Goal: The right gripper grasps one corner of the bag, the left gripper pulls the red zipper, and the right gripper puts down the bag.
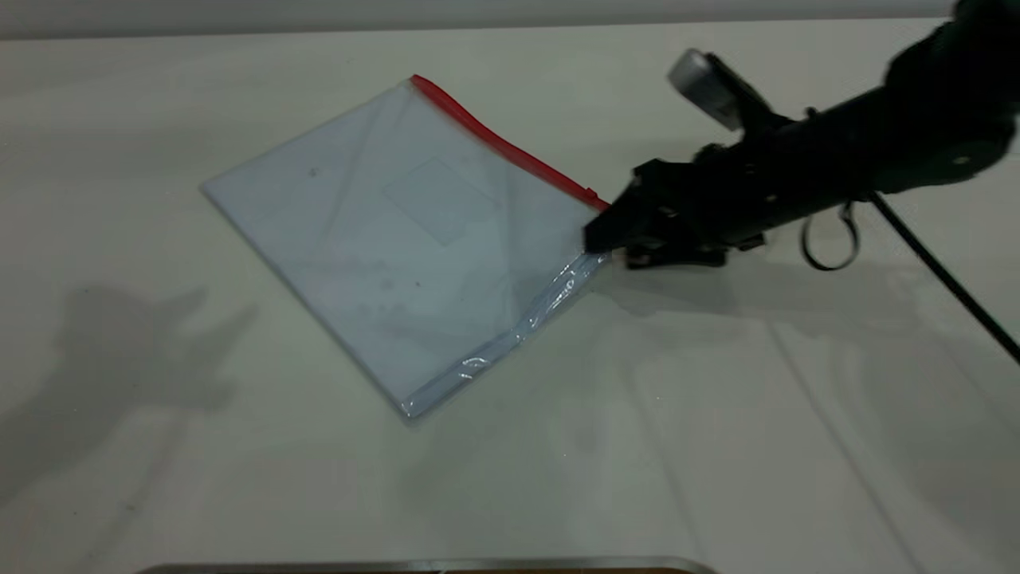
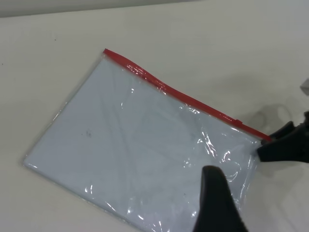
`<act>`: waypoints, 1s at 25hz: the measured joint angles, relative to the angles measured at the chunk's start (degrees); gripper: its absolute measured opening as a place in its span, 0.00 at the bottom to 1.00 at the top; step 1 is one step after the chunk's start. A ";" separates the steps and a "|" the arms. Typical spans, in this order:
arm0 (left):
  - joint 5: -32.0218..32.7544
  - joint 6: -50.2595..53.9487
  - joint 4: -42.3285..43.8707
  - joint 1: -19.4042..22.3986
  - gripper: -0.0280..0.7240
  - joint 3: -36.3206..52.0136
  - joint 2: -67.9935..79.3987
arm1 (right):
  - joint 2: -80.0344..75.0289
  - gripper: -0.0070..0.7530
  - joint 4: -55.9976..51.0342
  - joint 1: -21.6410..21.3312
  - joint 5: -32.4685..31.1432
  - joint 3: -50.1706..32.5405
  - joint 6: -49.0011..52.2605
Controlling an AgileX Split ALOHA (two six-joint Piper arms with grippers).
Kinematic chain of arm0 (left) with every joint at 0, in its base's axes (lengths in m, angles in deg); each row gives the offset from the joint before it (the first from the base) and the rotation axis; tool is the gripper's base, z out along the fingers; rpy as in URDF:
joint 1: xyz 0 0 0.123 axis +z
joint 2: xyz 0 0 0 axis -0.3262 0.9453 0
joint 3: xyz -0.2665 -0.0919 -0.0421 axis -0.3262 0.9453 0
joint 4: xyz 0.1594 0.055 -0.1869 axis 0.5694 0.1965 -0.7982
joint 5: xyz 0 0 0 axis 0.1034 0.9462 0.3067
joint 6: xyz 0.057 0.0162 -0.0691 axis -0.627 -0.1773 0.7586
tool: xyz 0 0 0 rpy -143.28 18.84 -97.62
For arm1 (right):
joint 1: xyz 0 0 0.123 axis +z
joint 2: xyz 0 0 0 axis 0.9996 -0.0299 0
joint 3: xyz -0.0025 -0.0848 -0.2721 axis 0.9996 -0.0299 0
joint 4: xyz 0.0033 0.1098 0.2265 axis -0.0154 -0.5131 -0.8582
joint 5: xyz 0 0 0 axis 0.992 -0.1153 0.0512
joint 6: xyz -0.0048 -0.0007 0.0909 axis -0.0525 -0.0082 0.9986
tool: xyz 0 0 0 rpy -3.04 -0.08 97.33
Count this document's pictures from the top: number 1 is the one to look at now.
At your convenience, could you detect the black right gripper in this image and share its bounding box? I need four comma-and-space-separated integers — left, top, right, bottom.
583, 132, 798, 270

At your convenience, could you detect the clear plastic zipper bag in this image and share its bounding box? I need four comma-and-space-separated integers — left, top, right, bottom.
199, 74, 613, 421

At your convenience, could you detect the metal bar at table edge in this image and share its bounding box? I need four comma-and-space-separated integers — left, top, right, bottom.
135, 556, 718, 574

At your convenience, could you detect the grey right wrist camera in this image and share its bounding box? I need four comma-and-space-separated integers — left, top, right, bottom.
668, 48, 778, 132

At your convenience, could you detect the black looped camera cable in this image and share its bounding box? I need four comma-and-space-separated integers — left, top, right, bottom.
800, 201, 861, 272

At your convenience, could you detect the long black arm cable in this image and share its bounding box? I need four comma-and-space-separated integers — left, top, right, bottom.
867, 191, 1020, 366

